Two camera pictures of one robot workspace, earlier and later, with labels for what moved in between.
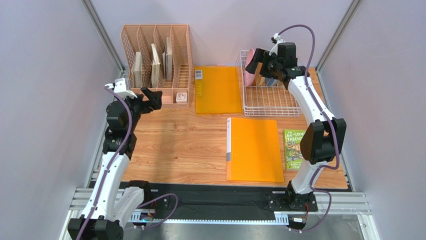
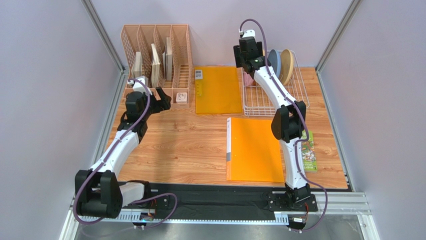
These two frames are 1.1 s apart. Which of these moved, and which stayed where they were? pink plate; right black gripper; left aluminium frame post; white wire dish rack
Moved: right black gripper
Stayed: pink plate; white wire dish rack; left aluminium frame post
